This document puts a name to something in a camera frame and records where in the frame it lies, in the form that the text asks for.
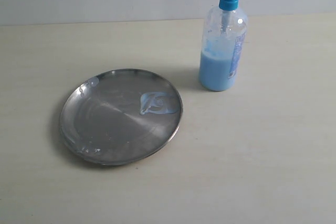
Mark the blue pump soap bottle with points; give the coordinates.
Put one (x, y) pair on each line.
(223, 37)

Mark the round steel plate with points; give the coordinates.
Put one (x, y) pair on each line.
(101, 123)

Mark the blue soap blob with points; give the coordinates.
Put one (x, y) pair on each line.
(159, 103)

